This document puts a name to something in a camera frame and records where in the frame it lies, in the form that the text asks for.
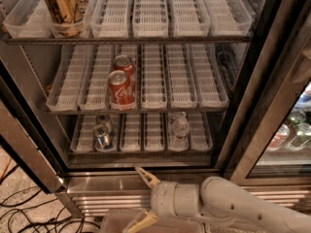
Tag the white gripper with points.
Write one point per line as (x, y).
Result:
(164, 196)

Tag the red bull can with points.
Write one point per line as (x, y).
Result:
(102, 138)
(105, 120)

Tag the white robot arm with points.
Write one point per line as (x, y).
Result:
(215, 201)

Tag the front red Coca-Cola can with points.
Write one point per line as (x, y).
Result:
(121, 89)

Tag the red coca-cola can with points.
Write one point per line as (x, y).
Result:
(125, 63)
(121, 89)

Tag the closed glass fridge door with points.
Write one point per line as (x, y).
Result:
(282, 72)

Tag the rear red Coca-Cola can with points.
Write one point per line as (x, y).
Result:
(125, 63)

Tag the open fridge door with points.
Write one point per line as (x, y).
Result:
(33, 137)

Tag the red can behind glass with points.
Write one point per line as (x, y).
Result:
(279, 138)

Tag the gold beverage can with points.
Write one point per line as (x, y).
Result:
(67, 15)

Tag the right clear plastic bin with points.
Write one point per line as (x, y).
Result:
(237, 227)

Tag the front clear water bottle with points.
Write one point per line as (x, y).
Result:
(180, 131)

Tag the clear water bottle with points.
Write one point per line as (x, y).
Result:
(174, 115)
(180, 131)

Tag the rear clear water bottle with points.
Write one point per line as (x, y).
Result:
(174, 115)

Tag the green bottle behind glass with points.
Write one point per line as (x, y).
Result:
(301, 138)

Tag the bottom wire fridge shelf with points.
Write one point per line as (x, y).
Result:
(191, 157)

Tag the wire fridge shelf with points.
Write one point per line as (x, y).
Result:
(191, 157)
(135, 111)
(129, 40)

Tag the middle wire fridge shelf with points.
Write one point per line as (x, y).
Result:
(135, 111)

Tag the top wire fridge shelf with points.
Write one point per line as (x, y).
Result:
(129, 40)

